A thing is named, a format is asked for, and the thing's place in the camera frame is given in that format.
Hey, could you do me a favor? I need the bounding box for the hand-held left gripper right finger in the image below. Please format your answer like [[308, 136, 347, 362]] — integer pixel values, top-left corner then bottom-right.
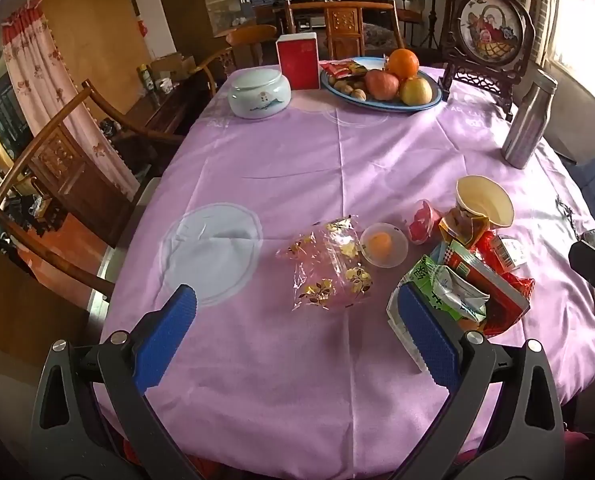
[[387, 282, 565, 480]]

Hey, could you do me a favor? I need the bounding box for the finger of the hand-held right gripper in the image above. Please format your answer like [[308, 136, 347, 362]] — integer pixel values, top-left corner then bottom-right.
[[569, 241, 595, 308]]

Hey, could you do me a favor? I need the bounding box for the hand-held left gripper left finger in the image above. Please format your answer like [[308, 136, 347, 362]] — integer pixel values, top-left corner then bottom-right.
[[30, 284, 203, 480]]

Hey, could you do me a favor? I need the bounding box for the crushed green white carton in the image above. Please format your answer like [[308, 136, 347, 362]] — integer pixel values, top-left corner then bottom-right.
[[401, 255, 488, 323]]

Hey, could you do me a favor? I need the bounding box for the red ribbon bow packet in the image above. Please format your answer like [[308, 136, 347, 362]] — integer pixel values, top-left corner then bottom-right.
[[476, 230, 535, 301]]

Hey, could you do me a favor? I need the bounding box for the colourful drink carton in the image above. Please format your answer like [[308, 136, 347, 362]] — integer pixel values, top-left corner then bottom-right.
[[445, 240, 531, 337]]

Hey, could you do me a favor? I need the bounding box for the clear cup with orange jelly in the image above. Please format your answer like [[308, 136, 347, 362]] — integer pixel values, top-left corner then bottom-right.
[[360, 222, 409, 268]]

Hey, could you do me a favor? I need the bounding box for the red jelly cup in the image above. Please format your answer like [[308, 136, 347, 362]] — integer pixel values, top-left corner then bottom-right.
[[407, 199, 445, 246]]

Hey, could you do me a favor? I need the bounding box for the clear gold floral plastic bag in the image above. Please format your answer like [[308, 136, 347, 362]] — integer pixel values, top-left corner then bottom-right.
[[276, 215, 373, 313]]

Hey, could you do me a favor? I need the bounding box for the printed paper cup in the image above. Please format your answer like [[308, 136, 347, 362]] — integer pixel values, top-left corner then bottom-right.
[[437, 175, 515, 251]]

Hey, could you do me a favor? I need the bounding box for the stainless steel bottle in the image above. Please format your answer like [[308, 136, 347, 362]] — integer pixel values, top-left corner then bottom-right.
[[501, 69, 559, 170]]

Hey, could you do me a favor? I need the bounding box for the purple tablecloth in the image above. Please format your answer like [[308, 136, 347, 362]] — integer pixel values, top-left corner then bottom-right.
[[98, 65, 595, 471]]

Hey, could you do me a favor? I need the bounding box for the carved wooden armchair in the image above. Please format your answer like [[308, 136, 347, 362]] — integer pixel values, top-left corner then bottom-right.
[[195, 25, 278, 96], [0, 80, 188, 301], [285, 0, 403, 61]]

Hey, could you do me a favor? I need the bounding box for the dark wooden side table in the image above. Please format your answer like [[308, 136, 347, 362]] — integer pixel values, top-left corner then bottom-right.
[[128, 67, 216, 133]]

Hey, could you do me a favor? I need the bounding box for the blue fruit plate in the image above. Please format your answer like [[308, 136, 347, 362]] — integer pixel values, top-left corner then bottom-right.
[[320, 67, 443, 112]]

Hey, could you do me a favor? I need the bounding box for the yellow apple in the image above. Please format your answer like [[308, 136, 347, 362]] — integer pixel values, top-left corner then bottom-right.
[[399, 76, 433, 106]]

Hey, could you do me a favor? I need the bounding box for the red apple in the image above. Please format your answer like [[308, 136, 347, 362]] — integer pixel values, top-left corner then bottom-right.
[[365, 70, 401, 101]]

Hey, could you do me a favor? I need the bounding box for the white ceramic lidded jar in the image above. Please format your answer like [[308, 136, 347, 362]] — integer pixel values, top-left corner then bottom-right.
[[228, 70, 292, 120]]

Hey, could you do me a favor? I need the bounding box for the orange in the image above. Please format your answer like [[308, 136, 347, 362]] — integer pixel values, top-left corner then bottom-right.
[[386, 48, 421, 81]]

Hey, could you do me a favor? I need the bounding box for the cardboard box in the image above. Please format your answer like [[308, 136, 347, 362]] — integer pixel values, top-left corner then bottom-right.
[[150, 52, 198, 83]]

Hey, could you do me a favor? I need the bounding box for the red snack packet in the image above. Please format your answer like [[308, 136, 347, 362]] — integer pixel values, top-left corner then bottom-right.
[[320, 59, 365, 81]]

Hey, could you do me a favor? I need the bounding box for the pink floral curtain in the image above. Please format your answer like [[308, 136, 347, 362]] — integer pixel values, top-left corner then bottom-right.
[[2, 0, 138, 201]]

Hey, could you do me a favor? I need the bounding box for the red and white box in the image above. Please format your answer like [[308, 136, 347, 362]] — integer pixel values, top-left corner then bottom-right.
[[276, 32, 321, 92]]

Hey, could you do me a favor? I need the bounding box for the orange wooden cabinet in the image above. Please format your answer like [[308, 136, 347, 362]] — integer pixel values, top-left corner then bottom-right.
[[42, 0, 153, 111]]

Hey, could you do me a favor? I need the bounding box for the metal key chain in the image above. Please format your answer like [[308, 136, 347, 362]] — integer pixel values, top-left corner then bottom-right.
[[555, 195, 584, 241]]

